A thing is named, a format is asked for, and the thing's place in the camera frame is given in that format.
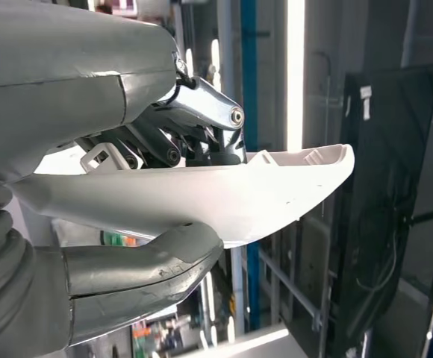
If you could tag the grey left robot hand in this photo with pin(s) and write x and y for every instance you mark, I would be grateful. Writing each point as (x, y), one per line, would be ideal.
(52, 64)

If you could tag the ceiling light strip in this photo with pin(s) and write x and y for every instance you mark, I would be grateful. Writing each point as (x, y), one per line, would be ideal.
(295, 74)

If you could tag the black monitor on stand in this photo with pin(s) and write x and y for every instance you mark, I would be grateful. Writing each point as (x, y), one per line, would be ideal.
(381, 173)

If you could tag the blue upright post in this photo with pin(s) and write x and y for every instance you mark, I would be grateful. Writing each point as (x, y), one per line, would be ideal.
(249, 74)

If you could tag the grey metal rail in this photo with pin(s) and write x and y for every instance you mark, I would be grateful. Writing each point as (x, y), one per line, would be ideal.
(287, 284)

